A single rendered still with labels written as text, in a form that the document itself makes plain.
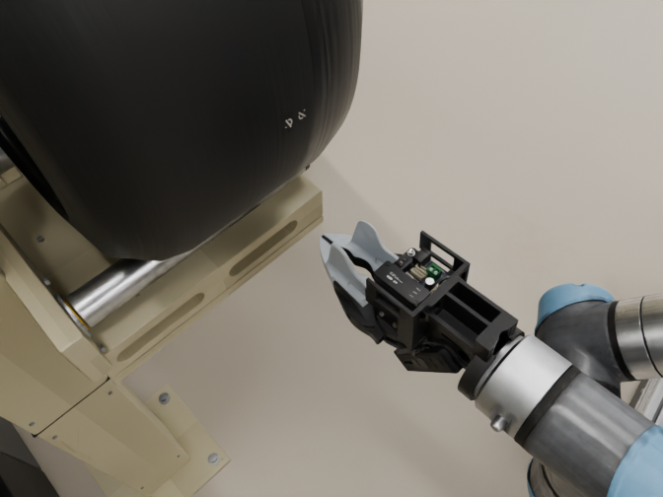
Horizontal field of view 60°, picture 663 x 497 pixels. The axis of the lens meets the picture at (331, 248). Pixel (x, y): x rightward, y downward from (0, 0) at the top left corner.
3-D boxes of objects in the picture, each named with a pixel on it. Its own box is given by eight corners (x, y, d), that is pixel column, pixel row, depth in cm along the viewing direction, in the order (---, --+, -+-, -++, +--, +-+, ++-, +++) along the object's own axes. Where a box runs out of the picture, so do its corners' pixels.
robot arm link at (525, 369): (559, 388, 49) (501, 457, 46) (515, 354, 51) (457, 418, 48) (583, 348, 43) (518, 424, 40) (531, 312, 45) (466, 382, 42)
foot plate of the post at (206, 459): (140, 543, 133) (137, 543, 131) (79, 457, 143) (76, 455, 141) (231, 461, 142) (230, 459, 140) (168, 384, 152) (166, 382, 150)
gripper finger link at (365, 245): (340, 188, 55) (412, 240, 51) (344, 227, 60) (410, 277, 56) (317, 207, 54) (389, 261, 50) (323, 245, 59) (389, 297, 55)
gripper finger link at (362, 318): (356, 259, 55) (425, 313, 51) (357, 269, 57) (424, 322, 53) (322, 289, 54) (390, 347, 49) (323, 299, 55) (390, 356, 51)
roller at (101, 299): (60, 307, 66) (85, 336, 66) (52, 300, 62) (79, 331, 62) (286, 148, 79) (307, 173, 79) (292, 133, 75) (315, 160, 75)
